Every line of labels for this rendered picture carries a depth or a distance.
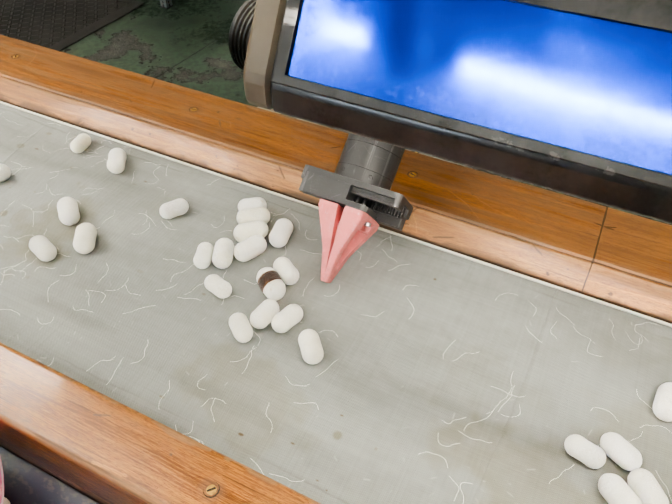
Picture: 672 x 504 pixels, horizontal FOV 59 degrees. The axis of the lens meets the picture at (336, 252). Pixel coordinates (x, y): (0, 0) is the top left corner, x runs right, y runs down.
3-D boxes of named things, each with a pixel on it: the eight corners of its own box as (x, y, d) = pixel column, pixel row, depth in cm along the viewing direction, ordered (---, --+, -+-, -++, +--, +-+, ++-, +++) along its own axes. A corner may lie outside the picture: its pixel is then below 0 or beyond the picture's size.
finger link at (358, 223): (337, 287, 54) (372, 191, 54) (269, 262, 56) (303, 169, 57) (356, 292, 61) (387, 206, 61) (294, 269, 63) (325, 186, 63)
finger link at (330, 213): (361, 296, 53) (397, 198, 54) (291, 270, 56) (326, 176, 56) (377, 300, 60) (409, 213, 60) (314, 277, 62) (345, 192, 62)
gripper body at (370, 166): (396, 213, 54) (423, 136, 54) (296, 181, 57) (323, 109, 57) (407, 225, 60) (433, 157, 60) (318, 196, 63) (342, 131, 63)
